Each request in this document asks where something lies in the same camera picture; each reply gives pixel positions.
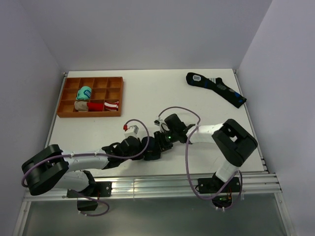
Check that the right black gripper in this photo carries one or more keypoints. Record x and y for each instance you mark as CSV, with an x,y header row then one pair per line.
x,y
160,139

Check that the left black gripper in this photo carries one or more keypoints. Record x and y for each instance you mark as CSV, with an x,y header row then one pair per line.
x,y
139,148

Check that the navy cartoon sock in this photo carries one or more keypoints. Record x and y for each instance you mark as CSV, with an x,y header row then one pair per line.
x,y
152,151

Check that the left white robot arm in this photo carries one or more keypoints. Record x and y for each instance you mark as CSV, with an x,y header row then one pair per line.
x,y
53,168

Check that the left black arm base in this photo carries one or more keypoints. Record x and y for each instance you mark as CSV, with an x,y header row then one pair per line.
x,y
88,202

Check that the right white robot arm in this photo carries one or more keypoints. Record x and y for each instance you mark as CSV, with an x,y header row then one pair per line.
x,y
235,143

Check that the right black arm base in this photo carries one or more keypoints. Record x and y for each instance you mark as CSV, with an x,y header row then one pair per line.
x,y
212,185

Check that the red white striped sock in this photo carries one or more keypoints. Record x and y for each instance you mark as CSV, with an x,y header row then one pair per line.
x,y
100,107

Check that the orange compartment tray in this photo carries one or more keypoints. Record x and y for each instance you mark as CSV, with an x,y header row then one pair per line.
x,y
104,89

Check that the beige rolled sock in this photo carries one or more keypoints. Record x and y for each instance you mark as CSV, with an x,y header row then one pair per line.
x,y
81,106

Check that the black blue sports sock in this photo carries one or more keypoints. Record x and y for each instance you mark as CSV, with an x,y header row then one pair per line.
x,y
218,86

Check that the teal rolled sock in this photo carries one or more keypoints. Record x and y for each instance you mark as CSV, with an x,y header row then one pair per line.
x,y
84,93

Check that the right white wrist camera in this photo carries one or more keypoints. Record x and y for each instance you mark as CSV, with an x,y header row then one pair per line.
x,y
161,124

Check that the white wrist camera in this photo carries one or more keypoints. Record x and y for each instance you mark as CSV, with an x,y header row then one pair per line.
x,y
130,131
161,124

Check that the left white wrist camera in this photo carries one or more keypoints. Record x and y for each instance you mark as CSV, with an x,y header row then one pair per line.
x,y
130,131

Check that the aluminium front rail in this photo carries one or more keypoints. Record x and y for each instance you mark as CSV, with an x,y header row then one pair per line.
x,y
178,186

